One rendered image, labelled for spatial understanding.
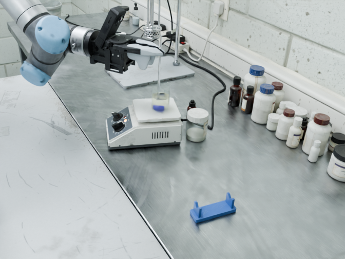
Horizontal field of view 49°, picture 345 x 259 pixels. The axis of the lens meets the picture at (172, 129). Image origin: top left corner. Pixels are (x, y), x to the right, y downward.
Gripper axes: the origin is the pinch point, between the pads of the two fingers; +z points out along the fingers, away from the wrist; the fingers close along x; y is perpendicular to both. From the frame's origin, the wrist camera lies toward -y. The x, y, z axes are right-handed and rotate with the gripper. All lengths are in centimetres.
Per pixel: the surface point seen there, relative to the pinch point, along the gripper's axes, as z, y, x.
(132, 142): -3.0, 23.5, 8.5
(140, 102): -6.0, 17.2, -1.8
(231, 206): 27.7, 24.0, 19.8
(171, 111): 3.9, 17.1, -1.1
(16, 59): -196, 92, -144
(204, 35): -9, 16, -64
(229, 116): 15.4, 25.7, -21.3
